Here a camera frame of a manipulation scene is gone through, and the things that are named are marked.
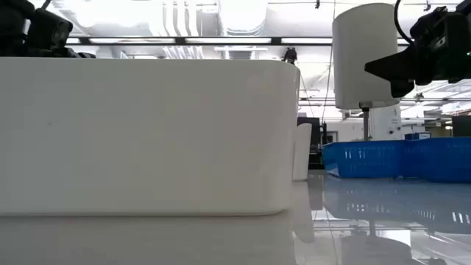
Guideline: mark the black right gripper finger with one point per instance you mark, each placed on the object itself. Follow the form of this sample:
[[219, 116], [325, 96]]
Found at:
[[399, 66], [402, 87]]

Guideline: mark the blue plastic basket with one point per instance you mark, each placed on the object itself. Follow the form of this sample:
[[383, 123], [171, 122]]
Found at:
[[438, 160], [362, 158]]

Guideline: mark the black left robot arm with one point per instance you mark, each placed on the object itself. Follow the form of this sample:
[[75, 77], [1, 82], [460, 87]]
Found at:
[[11, 11]]

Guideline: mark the white shade table lamp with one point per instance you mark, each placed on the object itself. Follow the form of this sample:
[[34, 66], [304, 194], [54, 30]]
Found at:
[[364, 55]]

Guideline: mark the small blue box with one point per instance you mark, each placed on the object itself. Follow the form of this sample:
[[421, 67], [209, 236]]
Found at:
[[417, 136]]

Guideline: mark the dark box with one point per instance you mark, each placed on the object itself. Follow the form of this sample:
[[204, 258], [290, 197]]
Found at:
[[461, 125]]

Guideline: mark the black equipment cabinet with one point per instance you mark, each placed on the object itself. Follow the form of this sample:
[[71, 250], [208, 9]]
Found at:
[[316, 129]]

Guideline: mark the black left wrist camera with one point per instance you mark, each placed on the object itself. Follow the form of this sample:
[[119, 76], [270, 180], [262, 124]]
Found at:
[[49, 33]]

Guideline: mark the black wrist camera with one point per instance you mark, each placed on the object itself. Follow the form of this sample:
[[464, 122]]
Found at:
[[432, 25], [49, 33]]

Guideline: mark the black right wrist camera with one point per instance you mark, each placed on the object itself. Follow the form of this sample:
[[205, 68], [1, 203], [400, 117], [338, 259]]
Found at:
[[432, 25]]

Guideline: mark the black overhead frame bar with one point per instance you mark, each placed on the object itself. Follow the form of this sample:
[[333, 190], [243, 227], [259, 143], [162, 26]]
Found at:
[[180, 40]]

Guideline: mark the small black mounted camera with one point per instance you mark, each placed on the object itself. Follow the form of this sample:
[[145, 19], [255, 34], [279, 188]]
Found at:
[[290, 55]]

